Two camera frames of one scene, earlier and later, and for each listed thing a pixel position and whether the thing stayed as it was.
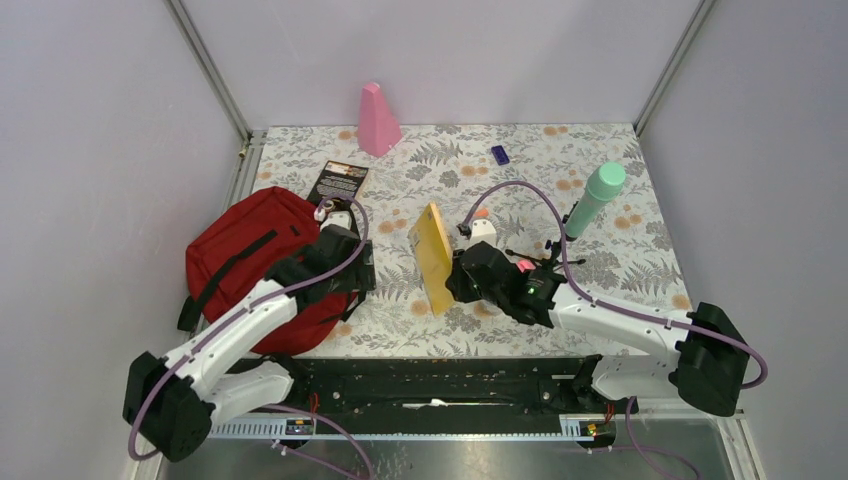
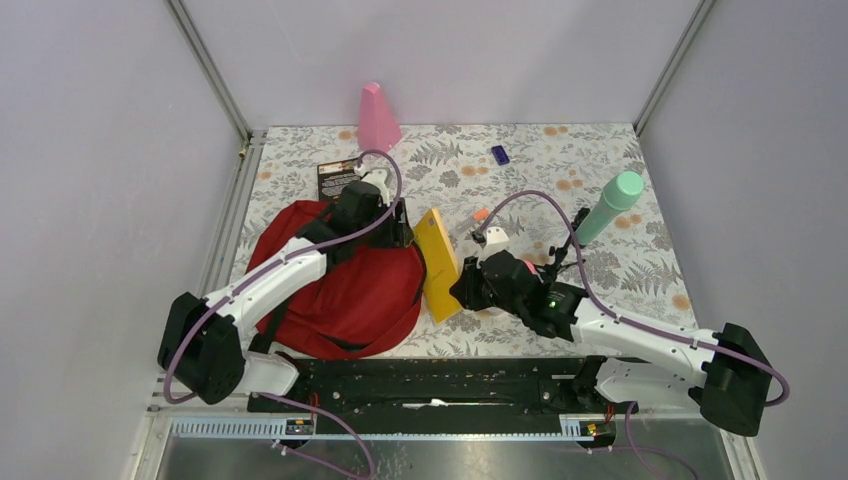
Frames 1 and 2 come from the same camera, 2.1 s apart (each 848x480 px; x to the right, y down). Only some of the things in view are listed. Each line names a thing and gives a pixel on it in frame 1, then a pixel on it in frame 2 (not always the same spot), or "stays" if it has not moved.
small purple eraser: [500, 155] stays
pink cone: [379, 129] stays
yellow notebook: [433, 251] stays
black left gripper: [360, 277] → [398, 232]
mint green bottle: [603, 187] → [621, 193]
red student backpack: [232, 244] → [364, 304]
